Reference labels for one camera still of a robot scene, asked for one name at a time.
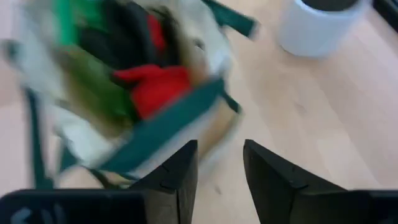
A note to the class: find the beige green-trimmed gardening bag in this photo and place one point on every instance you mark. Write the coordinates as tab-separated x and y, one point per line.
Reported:
161	137

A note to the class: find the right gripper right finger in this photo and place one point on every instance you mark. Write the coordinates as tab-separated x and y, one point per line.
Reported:
273	180

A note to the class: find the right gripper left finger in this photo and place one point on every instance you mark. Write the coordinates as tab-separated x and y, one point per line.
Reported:
174	186

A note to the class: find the green plastic spray bottle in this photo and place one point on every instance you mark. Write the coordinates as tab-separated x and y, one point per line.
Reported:
66	25

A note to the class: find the red and black glove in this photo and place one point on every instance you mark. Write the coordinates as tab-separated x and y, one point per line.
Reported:
155	90

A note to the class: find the white round plant pot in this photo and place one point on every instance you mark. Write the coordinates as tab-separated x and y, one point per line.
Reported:
317	34

